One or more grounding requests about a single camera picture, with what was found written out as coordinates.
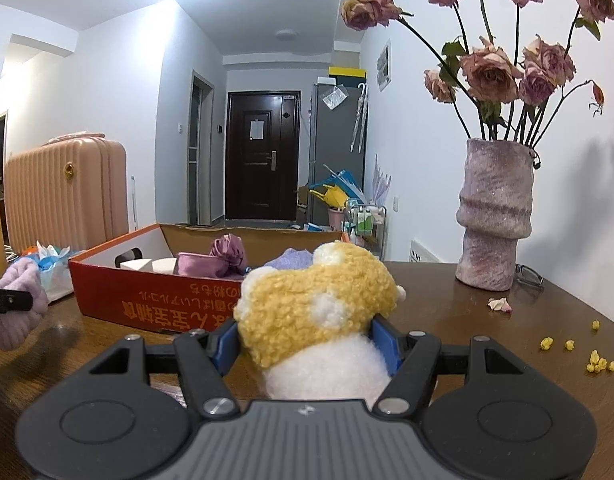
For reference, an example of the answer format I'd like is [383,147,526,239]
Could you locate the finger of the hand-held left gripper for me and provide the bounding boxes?
[0,288,34,315]

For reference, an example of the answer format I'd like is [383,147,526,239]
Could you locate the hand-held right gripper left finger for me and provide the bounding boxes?
[88,319,241,420]

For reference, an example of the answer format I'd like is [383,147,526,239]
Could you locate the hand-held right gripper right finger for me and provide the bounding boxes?
[370,313,528,416]

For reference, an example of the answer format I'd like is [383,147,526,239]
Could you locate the fluffy lilac headband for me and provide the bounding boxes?
[0,257,50,352]

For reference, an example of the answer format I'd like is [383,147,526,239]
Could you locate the purple satin bag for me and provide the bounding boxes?
[176,232,248,279]

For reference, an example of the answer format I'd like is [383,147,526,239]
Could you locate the yellow and white plush toy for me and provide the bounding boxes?
[234,241,407,406]

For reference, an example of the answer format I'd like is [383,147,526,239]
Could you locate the orange and white shoe box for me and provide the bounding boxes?
[68,223,350,336]

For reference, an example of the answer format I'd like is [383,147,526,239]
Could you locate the light purple fluffy cloth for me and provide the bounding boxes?
[264,247,315,271]

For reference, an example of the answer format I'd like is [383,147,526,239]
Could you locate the blue tissue pack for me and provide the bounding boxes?
[20,241,73,303]

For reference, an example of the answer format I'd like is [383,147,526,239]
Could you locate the white leaning panel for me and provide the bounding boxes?
[409,239,440,263]

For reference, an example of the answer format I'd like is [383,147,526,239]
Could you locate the pink ribbed suitcase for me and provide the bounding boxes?
[4,132,129,253]

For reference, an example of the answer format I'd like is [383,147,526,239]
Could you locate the yellow plastic stool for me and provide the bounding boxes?
[309,185,340,208]

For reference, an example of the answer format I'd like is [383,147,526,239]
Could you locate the black eyeglasses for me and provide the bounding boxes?
[514,263,545,288]

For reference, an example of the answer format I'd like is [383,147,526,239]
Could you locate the pink textured vase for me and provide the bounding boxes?
[455,138,542,292]

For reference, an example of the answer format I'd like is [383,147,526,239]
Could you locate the dark brown entrance door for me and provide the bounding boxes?
[225,91,300,221]

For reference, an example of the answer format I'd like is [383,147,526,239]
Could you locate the grey framed side door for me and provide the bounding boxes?
[187,70,214,223]

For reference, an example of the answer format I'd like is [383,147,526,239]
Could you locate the grey refrigerator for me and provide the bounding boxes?
[307,77,368,226]

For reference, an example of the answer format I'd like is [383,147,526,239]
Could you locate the scattered yellow flower bits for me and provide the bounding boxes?
[539,320,614,373]

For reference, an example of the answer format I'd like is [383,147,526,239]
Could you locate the folded white umbrella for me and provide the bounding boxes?
[350,86,364,152]
[358,85,371,153]

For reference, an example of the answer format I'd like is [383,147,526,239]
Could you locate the clear plastic bag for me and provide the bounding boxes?
[321,85,349,110]

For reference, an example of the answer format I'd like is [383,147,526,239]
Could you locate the yellow and black box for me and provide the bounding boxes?
[328,65,368,86]

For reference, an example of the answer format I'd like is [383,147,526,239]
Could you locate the bunch of dried roses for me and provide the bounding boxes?
[341,0,614,150]

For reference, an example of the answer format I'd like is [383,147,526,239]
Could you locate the wire trolley with bottles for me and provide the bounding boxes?
[344,203,388,261]

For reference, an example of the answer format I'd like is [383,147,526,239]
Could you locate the purple wall decoration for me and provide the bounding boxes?
[372,154,392,203]

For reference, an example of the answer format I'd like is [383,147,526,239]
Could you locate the white wall fuse panel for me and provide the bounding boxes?
[377,39,392,92]

